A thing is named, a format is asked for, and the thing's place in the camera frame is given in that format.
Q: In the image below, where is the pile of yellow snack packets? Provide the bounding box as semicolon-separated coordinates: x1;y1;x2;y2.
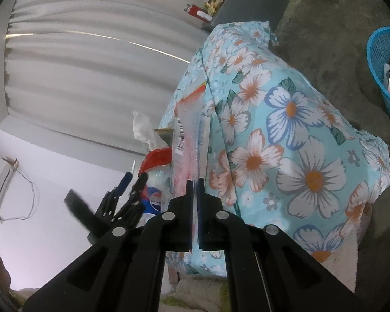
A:
205;0;227;15

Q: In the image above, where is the floral blue blanket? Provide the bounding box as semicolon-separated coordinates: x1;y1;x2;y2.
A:
158;21;390;275

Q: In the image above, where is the clear plastic wrapper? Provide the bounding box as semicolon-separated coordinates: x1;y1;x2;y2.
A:
171;83;212;199

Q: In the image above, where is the clear plastic bottle blue label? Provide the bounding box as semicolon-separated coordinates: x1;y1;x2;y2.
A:
143;166;173;222

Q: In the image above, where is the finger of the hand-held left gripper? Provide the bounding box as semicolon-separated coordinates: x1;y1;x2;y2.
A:
96;172;132;222
115;172;149;229

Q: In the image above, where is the thin air conditioner cable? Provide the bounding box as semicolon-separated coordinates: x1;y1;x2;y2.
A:
0;168;37;223

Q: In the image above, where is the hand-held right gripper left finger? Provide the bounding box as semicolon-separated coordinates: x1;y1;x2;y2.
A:
22;179;194;312

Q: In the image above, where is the grey cabinet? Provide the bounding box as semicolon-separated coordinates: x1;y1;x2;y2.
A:
201;0;290;35

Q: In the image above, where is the red snack wrapper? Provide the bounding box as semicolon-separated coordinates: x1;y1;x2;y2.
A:
140;147;173;173

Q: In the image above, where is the red flask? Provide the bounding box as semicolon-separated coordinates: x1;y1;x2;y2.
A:
184;3;215;24

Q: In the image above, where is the white pleated curtain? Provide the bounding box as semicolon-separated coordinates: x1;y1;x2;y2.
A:
0;0;235;157

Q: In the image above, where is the blue plastic basket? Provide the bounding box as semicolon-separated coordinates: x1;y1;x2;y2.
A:
367;26;390;123

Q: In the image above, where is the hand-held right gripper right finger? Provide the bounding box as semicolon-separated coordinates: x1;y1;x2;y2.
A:
198;178;366;312

